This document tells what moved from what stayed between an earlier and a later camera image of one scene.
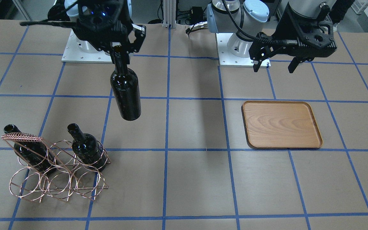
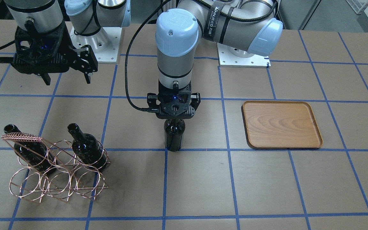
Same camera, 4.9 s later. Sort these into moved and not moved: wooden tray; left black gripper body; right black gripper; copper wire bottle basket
Moved: left black gripper body; right black gripper
Not moved: copper wire bottle basket; wooden tray
